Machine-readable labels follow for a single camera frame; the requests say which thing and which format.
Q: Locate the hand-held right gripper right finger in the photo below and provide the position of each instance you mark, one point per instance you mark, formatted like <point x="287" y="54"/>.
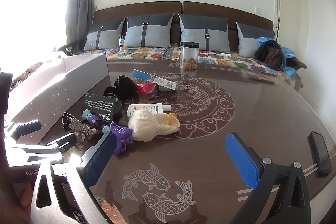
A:
<point x="241" y="158"/>

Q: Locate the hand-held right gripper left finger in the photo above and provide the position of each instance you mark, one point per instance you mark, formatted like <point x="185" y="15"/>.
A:
<point x="102" y="154"/>

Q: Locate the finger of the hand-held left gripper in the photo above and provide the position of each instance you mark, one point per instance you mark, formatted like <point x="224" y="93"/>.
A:
<point x="59" y="144"/>
<point x="29" y="126"/>

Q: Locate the purple teal toy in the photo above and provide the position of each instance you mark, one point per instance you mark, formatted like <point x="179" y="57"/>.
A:
<point x="122" y="134"/>

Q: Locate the grey glitter bow hair clip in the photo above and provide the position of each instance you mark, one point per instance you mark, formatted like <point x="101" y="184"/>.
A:
<point x="84" y="129"/>

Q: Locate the white cardboard box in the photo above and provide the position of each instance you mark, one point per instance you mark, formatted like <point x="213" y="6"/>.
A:
<point x="52" y="87"/>

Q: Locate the black printed box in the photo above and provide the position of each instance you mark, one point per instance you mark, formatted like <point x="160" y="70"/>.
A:
<point x="102" y="107"/>

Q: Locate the cream knitted cloth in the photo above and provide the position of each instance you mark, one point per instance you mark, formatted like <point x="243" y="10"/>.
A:
<point x="152" y="125"/>

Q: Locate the white tube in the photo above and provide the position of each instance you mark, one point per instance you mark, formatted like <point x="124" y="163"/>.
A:
<point x="141" y="108"/>

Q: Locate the black lace cloth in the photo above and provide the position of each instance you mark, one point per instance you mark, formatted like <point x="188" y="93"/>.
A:
<point x="123" y="86"/>

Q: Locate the red snack packet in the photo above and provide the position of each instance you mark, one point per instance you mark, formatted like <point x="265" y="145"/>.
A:
<point x="145" y="88"/>

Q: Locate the blue white medicine box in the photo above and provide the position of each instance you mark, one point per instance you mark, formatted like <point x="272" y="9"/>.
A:
<point x="155" y="79"/>

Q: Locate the brown patterned desktop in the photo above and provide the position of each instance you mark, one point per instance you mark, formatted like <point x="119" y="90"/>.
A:
<point x="262" y="113"/>

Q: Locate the person's left hand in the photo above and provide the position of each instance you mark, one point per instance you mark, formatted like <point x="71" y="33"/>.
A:
<point x="26" y="195"/>

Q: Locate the black smartphone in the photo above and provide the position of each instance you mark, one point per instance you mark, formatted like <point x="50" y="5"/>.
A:
<point x="319" y="153"/>

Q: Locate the dark wooden chair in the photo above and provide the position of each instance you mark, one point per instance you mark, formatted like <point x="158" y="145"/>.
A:
<point x="65" y="46"/>

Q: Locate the dark brown bag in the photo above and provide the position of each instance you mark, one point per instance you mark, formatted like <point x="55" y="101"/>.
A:
<point x="270" y="54"/>

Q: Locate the floral blanket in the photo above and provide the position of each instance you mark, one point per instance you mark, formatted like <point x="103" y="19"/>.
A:
<point x="147" y="53"/>

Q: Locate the small white spray bottle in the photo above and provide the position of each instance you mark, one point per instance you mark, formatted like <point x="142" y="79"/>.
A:
<point x="121" y="44"/>

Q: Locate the clear jar with black lid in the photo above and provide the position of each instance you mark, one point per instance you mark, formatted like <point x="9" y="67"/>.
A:
<point x="189" y="56"/>

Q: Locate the black and blue bag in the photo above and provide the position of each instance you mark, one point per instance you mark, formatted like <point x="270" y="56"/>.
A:
<point x="288" y="53"/>

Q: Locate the grey two-tone pillow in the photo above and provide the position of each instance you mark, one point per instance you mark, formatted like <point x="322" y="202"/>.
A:
<point x="249" y="40"/>
<point x="202" y="35"/>
<point x="105" y="37"/>
<point x="149" y="32"/>

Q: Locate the white door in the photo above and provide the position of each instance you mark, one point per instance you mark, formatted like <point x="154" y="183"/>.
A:
<point x="291" y="16"/>

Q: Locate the brown wooden sofa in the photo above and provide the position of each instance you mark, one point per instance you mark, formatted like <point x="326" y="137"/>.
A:
<point x="157" y="7"/>

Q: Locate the white wall socket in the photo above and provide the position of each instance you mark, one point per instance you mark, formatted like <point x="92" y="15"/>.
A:
<point x="259" y="10"/>

